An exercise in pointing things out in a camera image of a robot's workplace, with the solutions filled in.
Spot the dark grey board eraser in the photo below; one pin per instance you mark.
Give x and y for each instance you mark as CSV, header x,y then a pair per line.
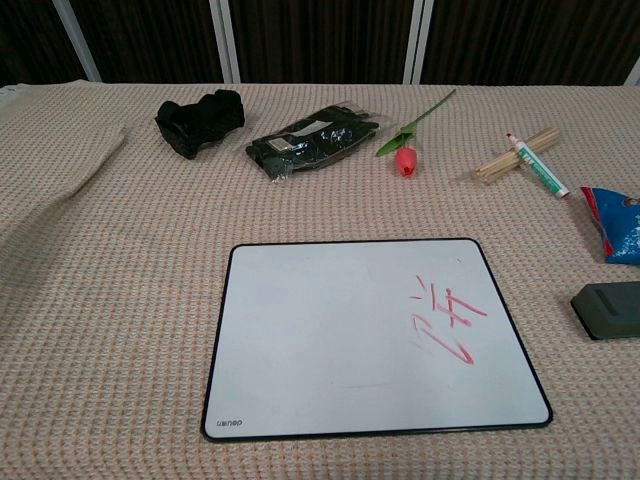
x,y
610,310

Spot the black gloves in plastic bag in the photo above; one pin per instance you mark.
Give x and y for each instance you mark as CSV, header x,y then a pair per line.
x,y
300,150

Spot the white dry-erase board black rim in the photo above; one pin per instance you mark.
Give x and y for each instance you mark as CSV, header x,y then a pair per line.
x,y
325,340

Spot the artificial red tulip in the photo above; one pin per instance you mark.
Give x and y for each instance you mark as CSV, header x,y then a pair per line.
x,y
406,161

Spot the bundle of wooden sticks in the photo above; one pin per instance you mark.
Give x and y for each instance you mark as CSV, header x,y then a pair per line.
x,y
500,167

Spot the beige waffle weave tablecloth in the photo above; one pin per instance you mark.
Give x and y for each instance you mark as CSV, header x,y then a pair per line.
x,y
125,300

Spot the green white marker pen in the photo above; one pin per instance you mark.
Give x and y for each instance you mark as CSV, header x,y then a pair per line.
x,y
537,167

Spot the blue snack packet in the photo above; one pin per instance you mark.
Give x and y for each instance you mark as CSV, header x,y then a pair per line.
x,y
620,235

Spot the white partition post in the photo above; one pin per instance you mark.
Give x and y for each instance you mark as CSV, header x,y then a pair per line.
x,y
417,50
635,75
225,50
80,50

